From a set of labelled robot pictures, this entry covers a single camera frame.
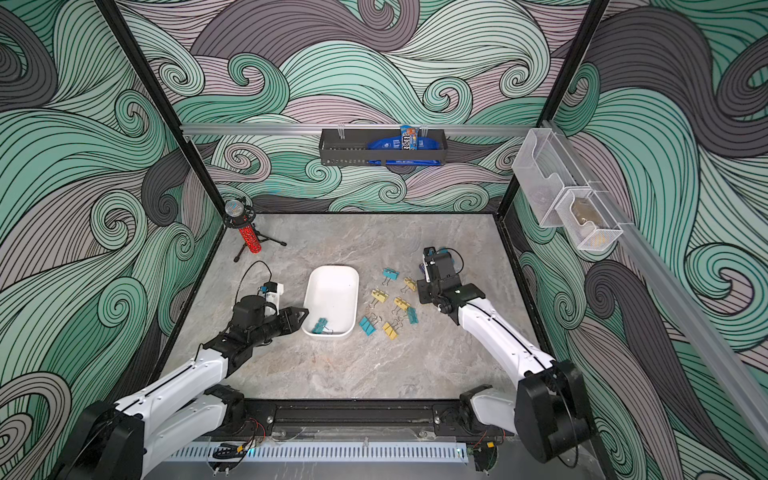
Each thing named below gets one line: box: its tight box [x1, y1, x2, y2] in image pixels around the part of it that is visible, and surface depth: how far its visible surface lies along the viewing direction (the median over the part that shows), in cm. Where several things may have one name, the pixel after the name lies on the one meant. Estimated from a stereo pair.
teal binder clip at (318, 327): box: [311, 317, 328, 334], surface depth 91 cm
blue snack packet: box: [400, 124, 419, 151], surface depth 92 cm
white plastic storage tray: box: [301, 264, 360, 337], surface depth 98 cm
